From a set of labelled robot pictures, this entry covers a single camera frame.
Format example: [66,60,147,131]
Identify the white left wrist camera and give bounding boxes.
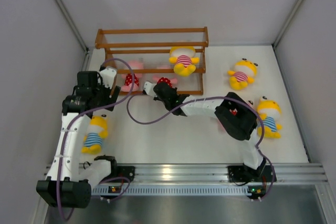
[99,66,117,89]

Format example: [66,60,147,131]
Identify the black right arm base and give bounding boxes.
[228,165,256,186]

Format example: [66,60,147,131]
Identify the grey slotted cable duct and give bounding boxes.
[92,184,263,197]

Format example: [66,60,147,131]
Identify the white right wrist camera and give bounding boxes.
[143,81,156,97]

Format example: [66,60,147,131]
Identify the pink plush toy polka dress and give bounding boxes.
[152,73,178,88]

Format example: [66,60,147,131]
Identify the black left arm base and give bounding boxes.
[117,165,135,183]

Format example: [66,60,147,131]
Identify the yellow plush toy on shelf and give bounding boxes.
[169,46,200,77]

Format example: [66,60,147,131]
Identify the yellow plush toy pink stripes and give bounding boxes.
[227,58,259,91]

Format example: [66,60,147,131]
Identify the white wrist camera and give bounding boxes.
[143,81,156,97]
[99,66,117,89]

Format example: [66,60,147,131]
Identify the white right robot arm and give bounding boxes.
[149,82,266,180]

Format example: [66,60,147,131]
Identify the aluminium mounting rail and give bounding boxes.
[41,163,328,183]

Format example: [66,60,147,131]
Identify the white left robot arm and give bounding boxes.
[36,67,120,208]

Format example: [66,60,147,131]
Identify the yellow plush toy blue stripes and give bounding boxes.
[256,96,282,138]

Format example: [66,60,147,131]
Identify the pink plush toy red dress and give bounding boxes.
[247,100,254,108]

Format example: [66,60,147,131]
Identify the pink plush toy on shelf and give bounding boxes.
[121,60,143,92]

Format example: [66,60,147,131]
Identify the yellow plush blue stripes left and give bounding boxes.
[81,114,108,155]

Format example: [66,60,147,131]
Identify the brown wooden two-tier shelf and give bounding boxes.
[95,27,209,95]

